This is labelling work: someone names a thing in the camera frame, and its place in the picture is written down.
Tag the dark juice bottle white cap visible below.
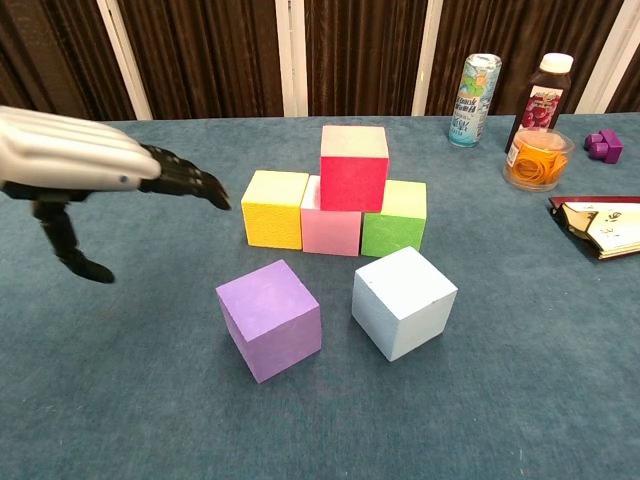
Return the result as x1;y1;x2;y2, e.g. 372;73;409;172
504;52;575;154

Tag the pink foam cube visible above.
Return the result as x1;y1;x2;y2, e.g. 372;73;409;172
299;174;362;257

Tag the orange lidded cup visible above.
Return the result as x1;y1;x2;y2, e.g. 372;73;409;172
502;127;576;192

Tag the teal table cloth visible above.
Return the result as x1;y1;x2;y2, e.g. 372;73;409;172
0;112;640;480

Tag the purple foam cube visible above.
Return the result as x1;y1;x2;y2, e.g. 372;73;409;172
215;258;322;385

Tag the purple toy brick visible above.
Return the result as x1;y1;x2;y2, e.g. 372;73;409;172
583;128;624;165

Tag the dark brown curtain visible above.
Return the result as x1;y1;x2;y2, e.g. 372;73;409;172
0;0;640;126

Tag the red paper folding fan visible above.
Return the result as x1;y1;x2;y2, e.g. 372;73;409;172
548;195;640;262

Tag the white green drink can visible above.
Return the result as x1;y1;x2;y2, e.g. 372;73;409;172
448;52;503;149

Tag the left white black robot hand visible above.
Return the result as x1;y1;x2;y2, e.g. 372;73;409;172
0;105;233;285

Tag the red foam cube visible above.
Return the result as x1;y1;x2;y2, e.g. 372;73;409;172
319;124;391;213

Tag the light blue foam cube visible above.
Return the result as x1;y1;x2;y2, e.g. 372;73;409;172
351;245;459;363

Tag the yellow foam cube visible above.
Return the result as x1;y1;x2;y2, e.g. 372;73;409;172
240;169;311;250

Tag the green foam cube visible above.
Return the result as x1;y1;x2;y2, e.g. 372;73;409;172
360;179;429;259

